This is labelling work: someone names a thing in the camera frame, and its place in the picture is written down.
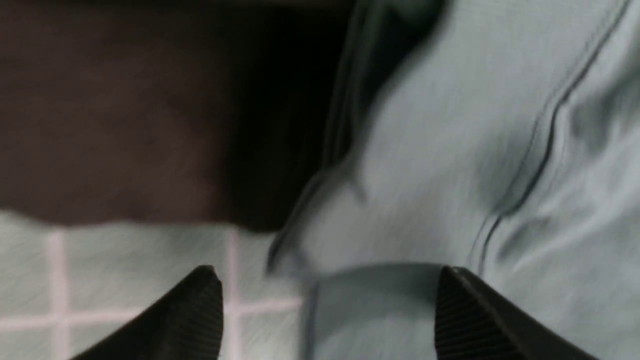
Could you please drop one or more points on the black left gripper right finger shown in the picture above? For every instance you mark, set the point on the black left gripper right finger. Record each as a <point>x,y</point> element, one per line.
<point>475,322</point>

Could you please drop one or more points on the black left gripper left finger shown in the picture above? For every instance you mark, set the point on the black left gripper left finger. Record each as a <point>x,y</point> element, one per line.
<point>186,323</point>

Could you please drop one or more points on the green long sleeve shirt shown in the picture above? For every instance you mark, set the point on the green long sleeve shirt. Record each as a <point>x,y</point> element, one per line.
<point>498,136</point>

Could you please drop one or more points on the green checkered table cloth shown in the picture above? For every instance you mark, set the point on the green checkered table cloth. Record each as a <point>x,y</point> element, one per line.
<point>62,290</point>

